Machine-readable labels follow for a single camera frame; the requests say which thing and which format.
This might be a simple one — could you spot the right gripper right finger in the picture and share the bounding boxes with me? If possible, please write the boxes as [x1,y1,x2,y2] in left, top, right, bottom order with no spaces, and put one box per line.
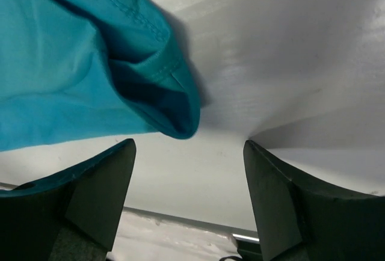
[243,140,384,260]

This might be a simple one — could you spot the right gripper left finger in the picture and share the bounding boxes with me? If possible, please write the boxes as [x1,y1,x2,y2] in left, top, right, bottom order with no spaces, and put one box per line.
[1,139,135,260]

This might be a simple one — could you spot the teal blue t shirt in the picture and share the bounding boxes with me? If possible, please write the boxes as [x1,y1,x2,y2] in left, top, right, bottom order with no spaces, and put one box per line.
[1,0,200,151]

